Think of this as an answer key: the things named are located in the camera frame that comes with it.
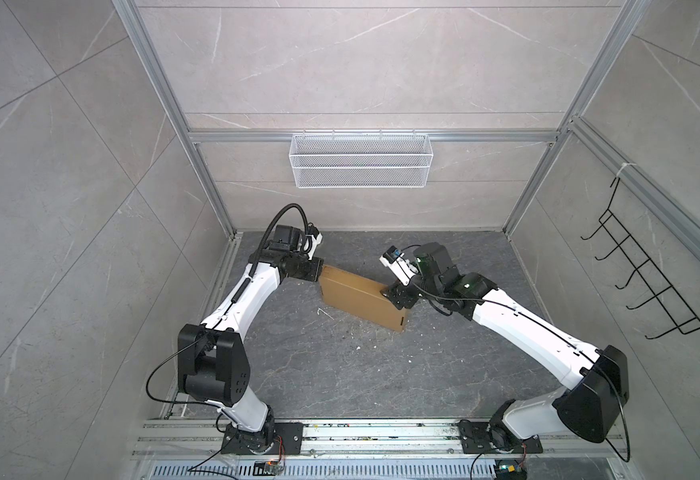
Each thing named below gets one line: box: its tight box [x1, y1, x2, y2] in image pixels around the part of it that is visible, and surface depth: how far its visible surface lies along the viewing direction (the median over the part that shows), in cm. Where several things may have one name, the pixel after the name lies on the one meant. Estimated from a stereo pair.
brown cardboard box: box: [319, 265, 407, 332], surface depth 86 cm
